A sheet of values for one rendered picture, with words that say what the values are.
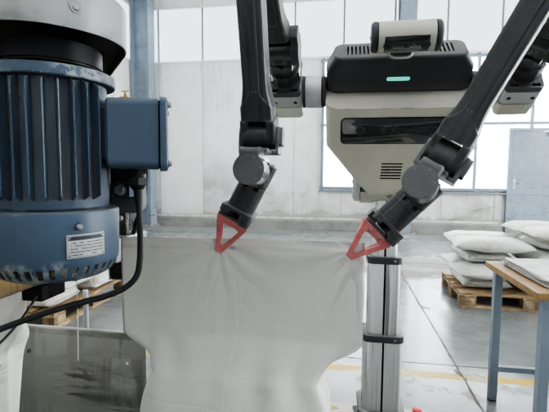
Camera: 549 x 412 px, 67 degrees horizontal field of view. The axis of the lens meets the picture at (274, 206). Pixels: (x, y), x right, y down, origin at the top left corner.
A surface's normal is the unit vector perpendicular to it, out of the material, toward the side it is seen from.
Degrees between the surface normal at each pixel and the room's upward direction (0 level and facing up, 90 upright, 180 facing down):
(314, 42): 90
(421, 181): 78
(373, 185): 130
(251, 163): 86
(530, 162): 90
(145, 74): 90
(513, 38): 98
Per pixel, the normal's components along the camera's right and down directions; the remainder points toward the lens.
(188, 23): -0.16, 0.07
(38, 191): 0.21, 0.08
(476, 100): -0.54, 0.21
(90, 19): 0.82, 0.07
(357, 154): -0.13, 0.70
